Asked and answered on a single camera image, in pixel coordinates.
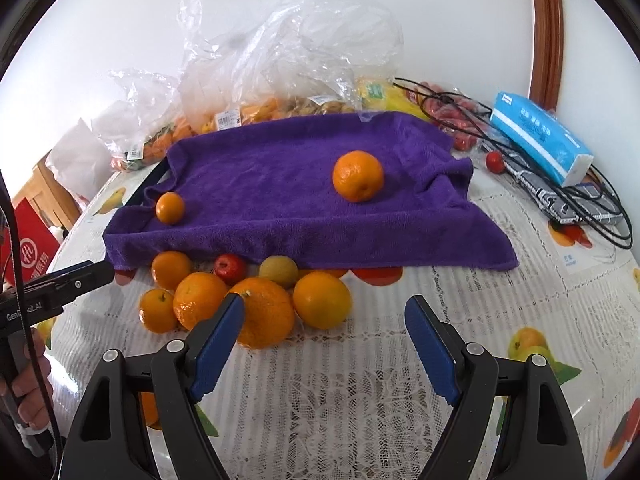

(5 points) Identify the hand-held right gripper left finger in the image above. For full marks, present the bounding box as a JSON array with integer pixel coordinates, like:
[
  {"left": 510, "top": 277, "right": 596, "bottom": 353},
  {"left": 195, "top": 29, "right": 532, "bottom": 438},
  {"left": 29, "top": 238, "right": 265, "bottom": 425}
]
[{"left": 59, "top": 292, "right": 246, "bottom": 480}]

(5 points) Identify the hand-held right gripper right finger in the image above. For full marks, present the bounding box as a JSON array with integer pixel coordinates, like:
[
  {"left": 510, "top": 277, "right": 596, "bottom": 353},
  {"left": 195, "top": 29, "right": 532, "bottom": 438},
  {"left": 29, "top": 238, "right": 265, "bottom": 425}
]
[{"left": 404, "top": 295, "right": 588, "bottom": 480}]

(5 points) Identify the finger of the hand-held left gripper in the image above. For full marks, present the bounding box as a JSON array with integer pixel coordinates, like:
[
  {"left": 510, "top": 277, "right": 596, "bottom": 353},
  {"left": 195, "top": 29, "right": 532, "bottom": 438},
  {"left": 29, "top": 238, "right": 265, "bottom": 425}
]
[
  {"left": 46, "top": 259, "right": 107, "bottom": 286},
  {"left": 55, "top": 263, "right": 116, "bottom": 309}
]

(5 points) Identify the medium orange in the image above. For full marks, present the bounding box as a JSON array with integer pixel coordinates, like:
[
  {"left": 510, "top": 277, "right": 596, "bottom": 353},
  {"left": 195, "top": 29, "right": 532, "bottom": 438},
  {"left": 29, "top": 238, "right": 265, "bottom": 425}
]
[
  {"left": 173, "top": 272, "right": 230, "bottom": 332},
  {"left": 292, "top": 270, "right": 353, "bottom": 331}
]

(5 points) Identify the large orange with pale mark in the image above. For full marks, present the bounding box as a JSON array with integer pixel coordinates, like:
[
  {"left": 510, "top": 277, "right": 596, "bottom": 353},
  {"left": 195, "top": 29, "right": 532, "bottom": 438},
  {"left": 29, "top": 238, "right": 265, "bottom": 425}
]
[{"left": 227, "top": 277, "right": 296, "bottom": 350}]

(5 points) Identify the small orange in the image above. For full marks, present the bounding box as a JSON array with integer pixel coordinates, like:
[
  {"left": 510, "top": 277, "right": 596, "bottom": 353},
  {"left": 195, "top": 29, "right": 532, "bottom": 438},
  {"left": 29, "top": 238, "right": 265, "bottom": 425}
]
[
  {"left": 138, "top": 288, "right": 178, "bottom": 334},
  {"left": 151, "top": 251, "right": 193, "bottom": 291},
  {"left": 155, "top": 192, "right": 186, "bottom": 225}
]

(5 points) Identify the person's left hand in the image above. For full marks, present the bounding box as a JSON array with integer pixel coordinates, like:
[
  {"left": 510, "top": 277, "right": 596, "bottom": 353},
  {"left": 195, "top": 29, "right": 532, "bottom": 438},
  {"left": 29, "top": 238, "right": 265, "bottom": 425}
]
[{"left": 0, "top": 327, "right": 54, "bottom": 432}]

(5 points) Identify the red cardboard box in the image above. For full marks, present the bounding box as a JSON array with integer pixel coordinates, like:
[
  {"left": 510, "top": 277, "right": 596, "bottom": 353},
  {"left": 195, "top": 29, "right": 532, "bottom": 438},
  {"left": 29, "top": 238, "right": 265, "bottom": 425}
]
[{"left": 0, "top": 197, "right": 63, "bottom": 291}]

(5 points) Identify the wooden chair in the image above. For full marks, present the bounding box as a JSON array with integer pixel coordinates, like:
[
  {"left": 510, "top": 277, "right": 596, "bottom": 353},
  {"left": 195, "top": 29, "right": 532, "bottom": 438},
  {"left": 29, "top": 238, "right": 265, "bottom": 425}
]
[{"left": 10, "top": 162, "right": 83, "bottom": 233}]

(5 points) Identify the yellowish round longan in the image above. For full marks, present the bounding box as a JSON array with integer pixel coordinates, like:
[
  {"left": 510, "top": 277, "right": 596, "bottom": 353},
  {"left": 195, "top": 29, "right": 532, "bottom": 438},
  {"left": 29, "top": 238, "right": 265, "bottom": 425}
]
[{"left": 258, "top": 255, "right": 299, "bottom": 289}]

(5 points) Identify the white plastic bag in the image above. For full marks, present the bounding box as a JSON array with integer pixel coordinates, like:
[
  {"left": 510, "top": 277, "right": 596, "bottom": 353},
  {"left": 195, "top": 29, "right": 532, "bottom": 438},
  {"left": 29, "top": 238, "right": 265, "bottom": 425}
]
[{"left": 45, "top": 117, "right": 116, "bottom": 201}]

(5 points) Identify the purple towel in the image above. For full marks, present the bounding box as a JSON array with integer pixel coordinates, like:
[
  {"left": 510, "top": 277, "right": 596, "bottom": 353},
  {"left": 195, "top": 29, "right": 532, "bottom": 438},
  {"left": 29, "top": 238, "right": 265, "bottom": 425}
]
[{"left": 102, "top": 111, "right": 520, "bottom": 272}]

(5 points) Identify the clear bag of leafy tangerines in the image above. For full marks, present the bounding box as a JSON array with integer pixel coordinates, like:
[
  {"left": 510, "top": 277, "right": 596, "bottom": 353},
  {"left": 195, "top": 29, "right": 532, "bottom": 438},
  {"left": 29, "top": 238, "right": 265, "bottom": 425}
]
[{"left": 92, "top": 69, "right": 193, "bottom": 173}]

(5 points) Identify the white power strip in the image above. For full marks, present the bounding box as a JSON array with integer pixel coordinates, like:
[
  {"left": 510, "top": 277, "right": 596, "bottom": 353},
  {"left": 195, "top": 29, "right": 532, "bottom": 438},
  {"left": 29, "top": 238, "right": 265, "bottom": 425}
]
[{"left": 502, "top": 160, "right": 626, "bottom": 226}]

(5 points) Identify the red sausage packet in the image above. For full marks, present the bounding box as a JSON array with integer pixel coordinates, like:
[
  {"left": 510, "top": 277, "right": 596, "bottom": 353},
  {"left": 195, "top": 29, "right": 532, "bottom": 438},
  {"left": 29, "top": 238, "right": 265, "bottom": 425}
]
[{"left": 417, "top": 80, "right": 493, "bottom": 151}]

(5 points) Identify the blue tissue pack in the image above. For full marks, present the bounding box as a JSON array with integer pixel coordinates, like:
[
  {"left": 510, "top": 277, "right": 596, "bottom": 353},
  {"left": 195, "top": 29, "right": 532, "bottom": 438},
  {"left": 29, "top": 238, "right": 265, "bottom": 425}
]
[{"left": 489, "top": 91, "right": 594, "bottom": 187}]

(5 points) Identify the yellow snack packet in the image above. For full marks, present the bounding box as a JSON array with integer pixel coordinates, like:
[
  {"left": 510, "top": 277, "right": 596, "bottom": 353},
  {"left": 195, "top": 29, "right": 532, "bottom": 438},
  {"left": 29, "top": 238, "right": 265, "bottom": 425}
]
[{"left": 356, "top": 77, "right": 431, "bottom": 121}]

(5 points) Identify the clear plastic bag of oranges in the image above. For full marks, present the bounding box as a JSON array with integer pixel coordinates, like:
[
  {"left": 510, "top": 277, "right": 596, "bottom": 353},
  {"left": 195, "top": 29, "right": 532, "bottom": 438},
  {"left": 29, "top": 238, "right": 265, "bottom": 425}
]
[{"left": 177, "top": 0, "right": 301, "bottom": 135}]

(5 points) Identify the clear plastic bag of longans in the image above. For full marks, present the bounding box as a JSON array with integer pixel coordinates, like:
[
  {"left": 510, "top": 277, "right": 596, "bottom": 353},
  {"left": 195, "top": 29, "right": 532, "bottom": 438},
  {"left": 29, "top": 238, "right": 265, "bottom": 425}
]
[{"left": 265, "top": 0, "right": 405, "bottom": 118}]

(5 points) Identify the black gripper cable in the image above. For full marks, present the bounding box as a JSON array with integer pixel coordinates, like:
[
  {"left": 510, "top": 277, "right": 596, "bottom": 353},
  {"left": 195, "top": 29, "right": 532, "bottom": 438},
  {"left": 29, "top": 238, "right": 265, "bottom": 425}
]
[{"left": 0, "top": 170, "right": 65, "bottom": 480}]

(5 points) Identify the black coiled cable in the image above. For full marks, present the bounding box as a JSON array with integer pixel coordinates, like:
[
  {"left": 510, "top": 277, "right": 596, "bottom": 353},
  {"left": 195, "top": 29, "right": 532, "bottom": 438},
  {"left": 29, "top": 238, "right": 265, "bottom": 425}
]
[{"left": 393, "top": 77, "right": 633, "bottom": 251}]

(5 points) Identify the brown wooden frame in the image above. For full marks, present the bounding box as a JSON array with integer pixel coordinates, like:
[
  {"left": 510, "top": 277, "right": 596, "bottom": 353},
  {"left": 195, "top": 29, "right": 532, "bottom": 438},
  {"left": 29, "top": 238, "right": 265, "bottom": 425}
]
[{"left": 527, "top": 0, "right": 566, "bottom": 111}]

